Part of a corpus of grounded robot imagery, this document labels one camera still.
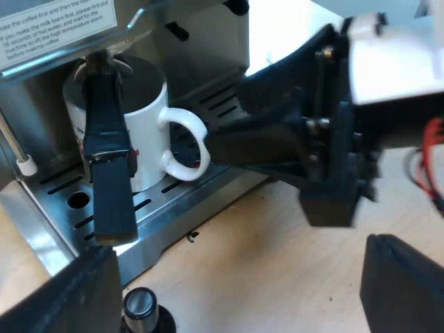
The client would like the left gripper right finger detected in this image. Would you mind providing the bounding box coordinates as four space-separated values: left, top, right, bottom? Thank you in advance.
359 233 444 333

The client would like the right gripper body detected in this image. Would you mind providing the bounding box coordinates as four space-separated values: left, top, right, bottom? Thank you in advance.
299 19 383 228

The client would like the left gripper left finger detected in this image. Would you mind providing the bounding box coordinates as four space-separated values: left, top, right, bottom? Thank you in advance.
0 246 123 333

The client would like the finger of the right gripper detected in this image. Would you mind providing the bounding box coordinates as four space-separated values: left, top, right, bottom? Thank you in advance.
238 27 327 119
207 122 307 182

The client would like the white mug with red print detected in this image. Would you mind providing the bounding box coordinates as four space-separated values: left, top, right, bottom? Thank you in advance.
62 57 212 194

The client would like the steel espresso machine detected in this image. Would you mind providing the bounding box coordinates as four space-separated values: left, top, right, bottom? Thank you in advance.
0 0 275 278

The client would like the small black tamper with knob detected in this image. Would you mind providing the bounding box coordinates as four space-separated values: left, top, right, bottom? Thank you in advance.
119 287 178 333

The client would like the red wire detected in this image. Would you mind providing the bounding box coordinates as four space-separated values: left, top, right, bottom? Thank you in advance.
404 117 444 212

